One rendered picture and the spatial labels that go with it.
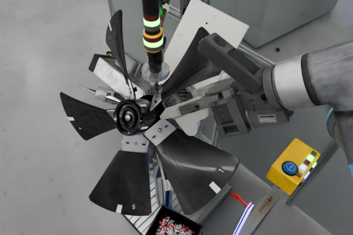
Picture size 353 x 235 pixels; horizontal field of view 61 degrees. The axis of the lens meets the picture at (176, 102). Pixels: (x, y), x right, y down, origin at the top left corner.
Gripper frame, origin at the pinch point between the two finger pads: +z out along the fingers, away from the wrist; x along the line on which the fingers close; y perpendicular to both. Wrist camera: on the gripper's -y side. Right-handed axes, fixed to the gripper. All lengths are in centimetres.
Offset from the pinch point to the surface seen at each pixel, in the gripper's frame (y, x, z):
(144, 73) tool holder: -6.7, 10.9, 14.6
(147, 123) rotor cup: 8.5, 20.8, 32.0
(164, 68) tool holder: -5.8, 14.9, 11.5
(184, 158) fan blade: 22.0, 20.0, 23.0
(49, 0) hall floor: -118, 191, 277
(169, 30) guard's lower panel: -20, 110, 74
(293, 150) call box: 40, 51, 3
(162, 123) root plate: 11.3, 25.6, 30.9
